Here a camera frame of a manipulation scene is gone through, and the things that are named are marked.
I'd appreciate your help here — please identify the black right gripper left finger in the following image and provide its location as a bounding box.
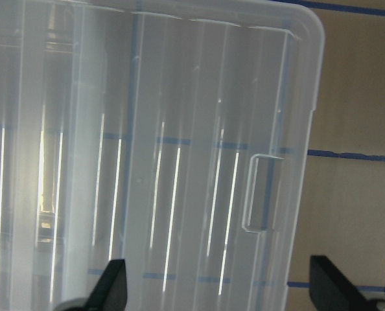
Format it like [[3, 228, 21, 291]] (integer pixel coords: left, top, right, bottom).
[[82, 259, 128, 311]]

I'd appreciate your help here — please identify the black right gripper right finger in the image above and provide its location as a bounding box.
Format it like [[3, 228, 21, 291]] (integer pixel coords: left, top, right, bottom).
[[309, 255, 371, 311]]

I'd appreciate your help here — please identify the clear plastic box lid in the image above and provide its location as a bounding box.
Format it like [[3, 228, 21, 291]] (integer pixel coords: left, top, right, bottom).
[[0, 1, 325, 310]]

